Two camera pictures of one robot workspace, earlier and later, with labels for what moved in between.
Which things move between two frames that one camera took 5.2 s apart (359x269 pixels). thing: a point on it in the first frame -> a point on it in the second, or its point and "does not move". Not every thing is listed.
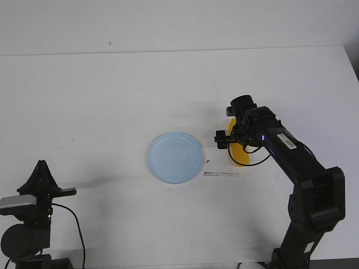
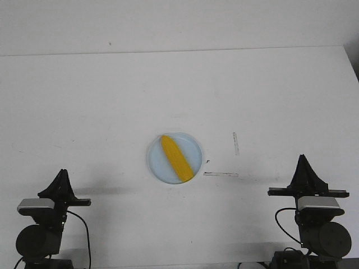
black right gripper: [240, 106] -> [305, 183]
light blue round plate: [175, 157] does not move
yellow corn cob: [237, 151] -> [182, 163]
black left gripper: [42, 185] -> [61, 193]
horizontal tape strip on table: [221, 174] does not move
